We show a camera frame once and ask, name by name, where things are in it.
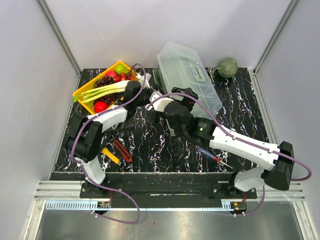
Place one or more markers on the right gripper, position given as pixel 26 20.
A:
pixel 187 91

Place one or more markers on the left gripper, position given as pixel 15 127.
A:
pixel 147 90

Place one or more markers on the black handled tool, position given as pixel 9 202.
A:
pixel 119 130

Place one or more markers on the clear green tool box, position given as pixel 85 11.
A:
pixel 183 74

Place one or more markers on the steel claw hammer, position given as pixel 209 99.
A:
pixel 107 134

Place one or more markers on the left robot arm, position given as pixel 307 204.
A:
pixel 83 140

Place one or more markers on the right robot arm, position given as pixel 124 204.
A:
pixel 274 161

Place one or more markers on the dark grape bunch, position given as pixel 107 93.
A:
pixel 110 98

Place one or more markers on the green apple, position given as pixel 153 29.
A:
pixel 120 69

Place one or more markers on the purple grape bunch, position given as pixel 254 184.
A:
pixel 104 81

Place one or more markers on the red apple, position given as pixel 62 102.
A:
pixel 111 73

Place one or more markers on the blue red screwdriver lower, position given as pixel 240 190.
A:
pixel 212 157

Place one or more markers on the red tomato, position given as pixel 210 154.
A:
pixel 100 106

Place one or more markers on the red utility knife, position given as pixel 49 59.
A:
pixel 125 154

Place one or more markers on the yellow plastic bin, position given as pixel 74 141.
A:
pixel 89 106

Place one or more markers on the celery stalk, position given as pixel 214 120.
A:
pixel 96 93

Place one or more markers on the yellow utility knife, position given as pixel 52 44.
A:
pixel 106 152

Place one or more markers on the green melon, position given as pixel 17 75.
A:
pixel 228 67

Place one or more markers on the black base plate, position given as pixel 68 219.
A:
pixel 207 189

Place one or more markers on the aluminium frame rail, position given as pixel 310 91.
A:
pixel 76 195

